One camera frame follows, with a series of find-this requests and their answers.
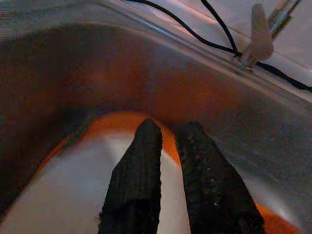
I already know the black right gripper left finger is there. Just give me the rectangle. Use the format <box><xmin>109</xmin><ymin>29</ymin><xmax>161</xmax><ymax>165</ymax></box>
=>
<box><xmin>97</xmin><ymin>118</ymin><xmax>163</xmax><ymax>234</ymax></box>

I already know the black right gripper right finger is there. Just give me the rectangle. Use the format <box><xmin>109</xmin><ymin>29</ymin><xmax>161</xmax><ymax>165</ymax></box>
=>
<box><xmin>175</xmin><ymin>121</ymin><xmax>266</xmax><ymax>234</ymax></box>

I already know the orange plate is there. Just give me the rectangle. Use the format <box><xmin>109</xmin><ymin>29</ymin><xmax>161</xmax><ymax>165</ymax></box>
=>
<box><xmin>0</xmin><ymin>111</ymin><xmax>303</xmax><ymax>234</ymax></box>

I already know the stainless steel sink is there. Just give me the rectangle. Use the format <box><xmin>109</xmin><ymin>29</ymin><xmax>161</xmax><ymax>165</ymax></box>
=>
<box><xmin>0</xmin><ymin>0</ymin><xmax>312</xmax><ymax>234</ymax></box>

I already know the black power cable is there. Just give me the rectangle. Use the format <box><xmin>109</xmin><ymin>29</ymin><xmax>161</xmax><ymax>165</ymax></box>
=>
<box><xmin>125</xmin><ymin>0</ymin><xmax>312</xmax><ymax>93</ymax></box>
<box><xmin>201</xmin><ymin>0</ymin><xmax>241</xmax><ymax>56</ymax></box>

